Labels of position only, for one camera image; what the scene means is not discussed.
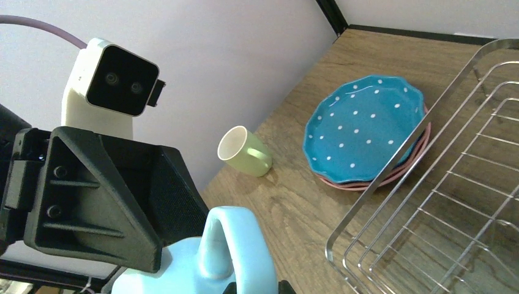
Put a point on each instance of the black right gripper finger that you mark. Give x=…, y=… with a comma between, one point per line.
x=75, y=193

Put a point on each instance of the metal wire dish rack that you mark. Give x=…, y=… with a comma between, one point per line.
x=450, y=225

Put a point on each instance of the light blue mug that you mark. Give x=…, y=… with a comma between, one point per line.
x=232, y=249

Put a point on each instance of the light green mug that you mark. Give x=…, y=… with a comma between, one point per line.
x=244, y=151

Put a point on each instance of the blue polka dot plate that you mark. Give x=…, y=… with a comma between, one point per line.
x=355, y=131

